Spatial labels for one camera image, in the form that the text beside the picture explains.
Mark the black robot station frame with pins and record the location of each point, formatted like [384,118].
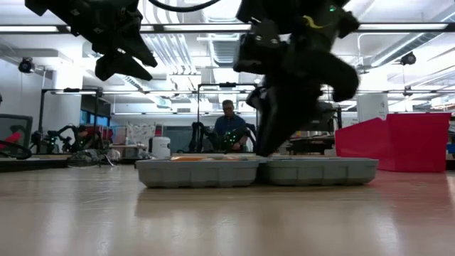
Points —
[198,106]
[40,117]

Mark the dark desk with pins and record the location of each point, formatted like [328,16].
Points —
[309,144]

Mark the black robot with green lights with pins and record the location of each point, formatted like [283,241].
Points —
[60,138]

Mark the red fire extinguisher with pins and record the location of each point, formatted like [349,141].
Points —
[159,131]

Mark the silver ceiling duct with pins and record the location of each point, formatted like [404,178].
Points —
[224,49]

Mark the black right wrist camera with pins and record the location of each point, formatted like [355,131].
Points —
[259,46]

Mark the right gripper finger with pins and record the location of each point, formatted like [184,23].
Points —
[300,113]
[270,128]

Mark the small blue box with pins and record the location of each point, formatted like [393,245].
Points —
[451,148]

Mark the grey-blue plastic tool case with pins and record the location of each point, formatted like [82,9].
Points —
[199,174]

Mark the white numbered pillar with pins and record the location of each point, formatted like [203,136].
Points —
[372,108]

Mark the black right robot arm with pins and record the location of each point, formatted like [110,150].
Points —
[284,10]

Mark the red flat object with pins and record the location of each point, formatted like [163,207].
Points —
[12,138]

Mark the person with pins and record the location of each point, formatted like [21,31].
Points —
[83,137]
[231,128]

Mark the red bin wall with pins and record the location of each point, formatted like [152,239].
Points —
[409,142]

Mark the grey crumpled heap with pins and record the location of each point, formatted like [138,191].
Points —
[92,158]

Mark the black ceiling camera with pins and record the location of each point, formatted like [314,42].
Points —
[26,65]
[408,58]

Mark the black aluminium table frame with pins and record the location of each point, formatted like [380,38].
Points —
[32,164]

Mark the grey office chair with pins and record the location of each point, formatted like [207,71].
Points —
[16,121]

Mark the black computer monitor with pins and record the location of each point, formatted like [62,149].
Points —
[330,113]

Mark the white air purifier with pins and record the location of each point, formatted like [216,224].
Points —
[161,147]

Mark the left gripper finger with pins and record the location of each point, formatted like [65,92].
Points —
[142,53]
[121,67]

